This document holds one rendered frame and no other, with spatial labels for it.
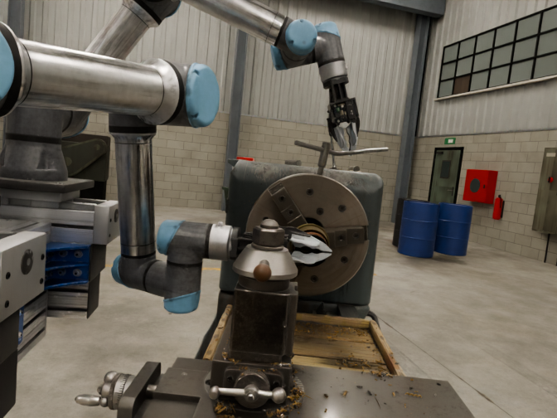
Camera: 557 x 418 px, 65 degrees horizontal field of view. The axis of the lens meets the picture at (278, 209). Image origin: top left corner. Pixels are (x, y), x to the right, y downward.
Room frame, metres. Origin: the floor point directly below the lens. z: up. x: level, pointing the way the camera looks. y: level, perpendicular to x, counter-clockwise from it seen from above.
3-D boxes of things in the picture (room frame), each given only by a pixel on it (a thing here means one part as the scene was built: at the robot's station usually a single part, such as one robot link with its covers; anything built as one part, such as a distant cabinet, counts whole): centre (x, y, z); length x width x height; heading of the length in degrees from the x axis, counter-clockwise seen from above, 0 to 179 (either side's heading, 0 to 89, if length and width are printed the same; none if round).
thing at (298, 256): (0.91, -0.08, 1.06); 0.09 x 0.06 x 0.03; 89
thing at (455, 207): (7.83, -3.15, 0.44); 0.59 x 0.59 x 0.88
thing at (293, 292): (0.53, 0.00, 1.07); 0.07 x 0.07 x 0.10; 89
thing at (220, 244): (0.91, 0.11, 1.08); 0.08 x 0.05 x 0.08; 179
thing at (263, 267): (0.47, 0.01, 1.13); 0.04 x 0.02 x 0.02; 179
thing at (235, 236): (0.91, 0.03, 1.08); 0.12 x 0.09 x 0.08; 89
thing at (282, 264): (0.52, 0.01, 1.13); 0.08 x 0.08 x 0.03
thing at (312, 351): (0.88, -0.08, 0.89); 0.36 x 0.30 x 0.04; 89
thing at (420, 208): (7.29, -2.37, 0.44); 0.59 x 0.59 x 0.88
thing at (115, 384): (0.52, 0.19, 0.95); 0.07 x 0.04 x 0.04; 89
